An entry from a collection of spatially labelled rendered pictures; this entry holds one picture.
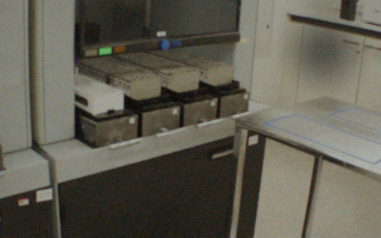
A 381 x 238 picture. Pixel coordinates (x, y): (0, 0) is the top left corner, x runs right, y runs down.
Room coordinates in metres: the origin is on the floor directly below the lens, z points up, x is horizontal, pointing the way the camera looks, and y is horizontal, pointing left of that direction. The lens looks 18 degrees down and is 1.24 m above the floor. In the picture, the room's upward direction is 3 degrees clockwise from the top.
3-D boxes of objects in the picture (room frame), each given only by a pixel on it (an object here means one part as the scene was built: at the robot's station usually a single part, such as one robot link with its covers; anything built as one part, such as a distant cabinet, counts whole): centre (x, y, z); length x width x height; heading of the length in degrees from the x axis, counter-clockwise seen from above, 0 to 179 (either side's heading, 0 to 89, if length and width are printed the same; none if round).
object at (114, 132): (1.51, 0.42, 0.78); 0.73 x 0.14 x 0.09; 43
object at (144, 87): (1.44, 0.15, 0.85); 0.12 x 0.02 x 0.06; 134
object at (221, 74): (1.65, -0.07, 0.85); 0.12 x 0.02 x 0.06; 132
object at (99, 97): (1.41, 0.33, 0.83); 0.30 x 0.10 x 0.06; 43
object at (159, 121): (1.62, 0.31, 0.78); 0.73 x 0.14 x 0.09; 43
